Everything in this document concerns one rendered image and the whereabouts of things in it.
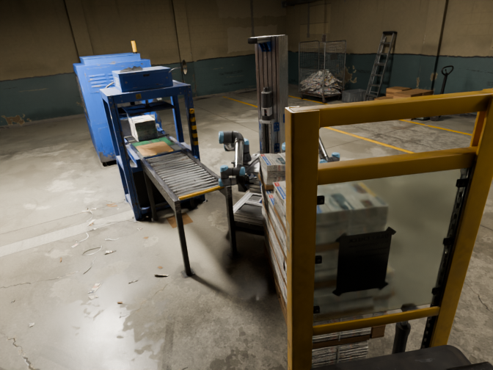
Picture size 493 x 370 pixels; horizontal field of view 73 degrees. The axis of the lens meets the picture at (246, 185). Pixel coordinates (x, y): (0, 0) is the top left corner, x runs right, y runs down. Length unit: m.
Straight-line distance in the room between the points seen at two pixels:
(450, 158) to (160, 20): 10.96
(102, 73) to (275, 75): 3.58
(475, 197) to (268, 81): 2.41
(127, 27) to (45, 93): 3.08
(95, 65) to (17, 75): 5.39
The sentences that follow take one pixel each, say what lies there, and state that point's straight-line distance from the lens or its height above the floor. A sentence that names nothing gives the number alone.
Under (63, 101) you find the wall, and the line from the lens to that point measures 11.44.
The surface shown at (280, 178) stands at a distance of 2.81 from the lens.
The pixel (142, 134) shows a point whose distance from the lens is 4.83.
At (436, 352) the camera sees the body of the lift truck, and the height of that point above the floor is 0.80.
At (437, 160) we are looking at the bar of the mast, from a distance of 1.32.
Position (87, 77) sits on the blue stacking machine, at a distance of 6.22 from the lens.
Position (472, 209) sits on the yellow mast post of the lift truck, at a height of 1.43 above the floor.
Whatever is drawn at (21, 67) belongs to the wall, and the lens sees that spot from 11.38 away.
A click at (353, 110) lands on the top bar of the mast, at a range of 1.10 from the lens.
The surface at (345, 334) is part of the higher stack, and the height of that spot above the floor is 0.46.
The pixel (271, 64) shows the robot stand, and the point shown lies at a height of 1.77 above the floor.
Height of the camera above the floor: 2.08
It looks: 25 degrees down
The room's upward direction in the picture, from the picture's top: 4 degrees counter-clockwise
